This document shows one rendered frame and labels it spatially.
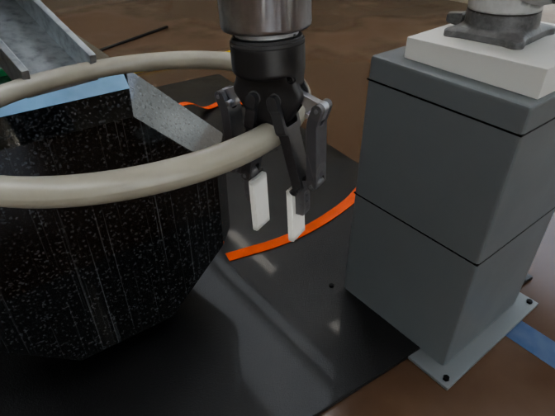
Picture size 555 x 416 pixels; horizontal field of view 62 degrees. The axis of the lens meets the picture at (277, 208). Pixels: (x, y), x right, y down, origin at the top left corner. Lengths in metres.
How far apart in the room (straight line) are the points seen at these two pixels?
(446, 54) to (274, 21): 0.73
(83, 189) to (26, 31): 0.61
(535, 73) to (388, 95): 0.33
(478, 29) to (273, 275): 0.98
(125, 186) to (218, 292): 1.18
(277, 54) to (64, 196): 0.23
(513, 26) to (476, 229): 0.44
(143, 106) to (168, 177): 0.68
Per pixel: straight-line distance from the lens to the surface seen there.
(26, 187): 0.47
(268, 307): 1.54
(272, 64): 0.46
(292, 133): 0.50
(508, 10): 1.15
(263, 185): 0.57
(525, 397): 1.52
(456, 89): 1.07
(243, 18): 0.45
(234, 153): 0.46
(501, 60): 1.07
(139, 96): 1.13
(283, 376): 1.38
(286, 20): 0.45
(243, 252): 1.73
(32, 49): 0.97
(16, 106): 1.08
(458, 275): 1.25
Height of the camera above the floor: 1.16
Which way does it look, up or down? 36 degrees down
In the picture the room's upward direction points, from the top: straight up
